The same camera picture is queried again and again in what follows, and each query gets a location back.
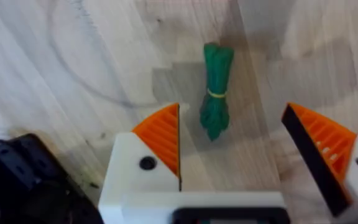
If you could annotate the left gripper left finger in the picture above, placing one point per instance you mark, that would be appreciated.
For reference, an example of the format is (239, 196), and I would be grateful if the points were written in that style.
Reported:
(154, 155)

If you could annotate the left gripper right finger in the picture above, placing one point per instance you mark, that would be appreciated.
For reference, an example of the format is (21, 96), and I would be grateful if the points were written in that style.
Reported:
(331, 155)

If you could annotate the green toy vegetable bundle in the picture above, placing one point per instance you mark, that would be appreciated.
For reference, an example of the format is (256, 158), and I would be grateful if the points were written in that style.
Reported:
(216, 93)

